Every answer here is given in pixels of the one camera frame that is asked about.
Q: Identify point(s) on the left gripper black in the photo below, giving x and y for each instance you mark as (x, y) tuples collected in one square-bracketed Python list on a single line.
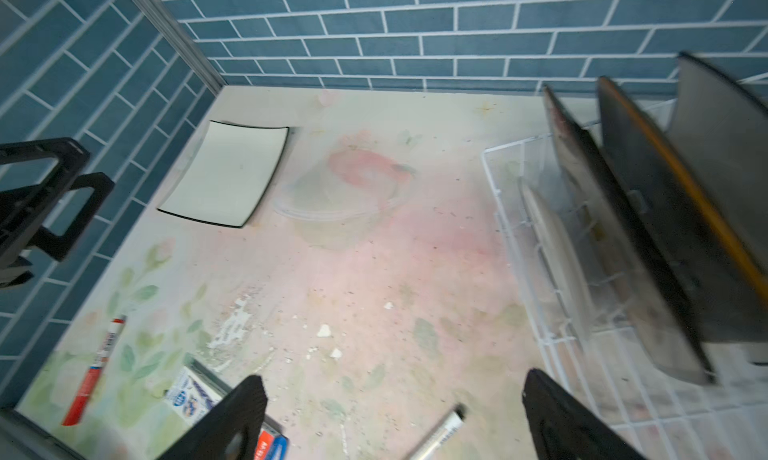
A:
[(37, 174)]

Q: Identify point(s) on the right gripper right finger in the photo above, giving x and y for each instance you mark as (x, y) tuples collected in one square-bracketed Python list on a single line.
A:
[(562, 428)]

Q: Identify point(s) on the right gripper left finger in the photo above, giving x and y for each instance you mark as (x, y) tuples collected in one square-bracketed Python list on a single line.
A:
[(230, 430)]

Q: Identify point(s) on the white square plate black rim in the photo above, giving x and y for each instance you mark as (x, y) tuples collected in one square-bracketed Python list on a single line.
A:
[(228, 175)]

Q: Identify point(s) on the black white marker pen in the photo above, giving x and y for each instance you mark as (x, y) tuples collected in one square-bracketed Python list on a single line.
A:
[(440, 434)]

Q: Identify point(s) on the dark patterned plate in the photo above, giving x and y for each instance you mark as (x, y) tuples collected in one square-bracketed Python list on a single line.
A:
[(654, 302)]

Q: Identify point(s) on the red marker pen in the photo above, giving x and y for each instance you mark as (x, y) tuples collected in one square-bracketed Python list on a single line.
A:
[(94, 372)]

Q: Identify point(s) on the dark plate orange rim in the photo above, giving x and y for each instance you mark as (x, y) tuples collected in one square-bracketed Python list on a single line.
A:
[(721, 300)]

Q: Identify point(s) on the white wire dish rack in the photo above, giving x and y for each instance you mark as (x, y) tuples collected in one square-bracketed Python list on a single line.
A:
[(660, 416)]

